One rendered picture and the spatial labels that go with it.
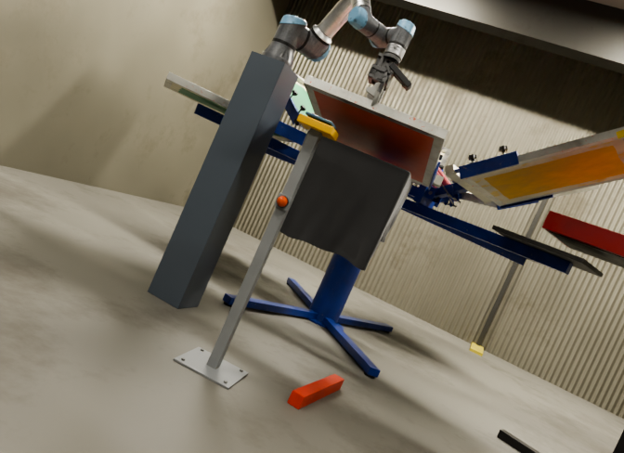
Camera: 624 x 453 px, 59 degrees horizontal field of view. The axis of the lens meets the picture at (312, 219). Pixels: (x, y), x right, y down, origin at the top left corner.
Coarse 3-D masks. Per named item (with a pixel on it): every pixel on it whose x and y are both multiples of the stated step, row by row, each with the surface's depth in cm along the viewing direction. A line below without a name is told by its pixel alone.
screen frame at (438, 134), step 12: (312, 84) 212; (324, 84) 211; (312, 96) 223; (336, 96) 210; (348, 96) 209; (360, 96) 209; (360, 108) 210; (372, 108) 207; (384, 108) 206; (396, 120) 205; (408, 120) 204; (420, 120) 204; (420, 132) 206; (432, 132) 202; (444, 132) 202; (432, 156) 227; (432, 168) 244
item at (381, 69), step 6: (384, 54) 210; (390, 54) 208; (378, 60) 212; (384, 60) 210; (390, 60) 210; (396, 60) 209; (372, 66) 208; (378, 66) 208; (384, 66) 210; (372, 72) 208; (378, 72) 208; (384, 72) 208; (390, 72) 207; (372, 78) 208; (378, 78) 208; (390, 78) 210
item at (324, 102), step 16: (320, 96) 218; (320, 112) 240; (336, 112) 230; (352, 112) 220; (368, 112) 212; (336, 128) 252; (352, 128) 241; (368, 128) 231; (352, 144) 266; (368, 144) 253
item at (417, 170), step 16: (384, 128) 221; (400, 128) 212; (384, 144) 241; (400, 144) 231; (416, 144) 221; (432, 144) 213; (384, 160) 266; (400, 160) 254; (416, 160) 242; (416, 176) 269
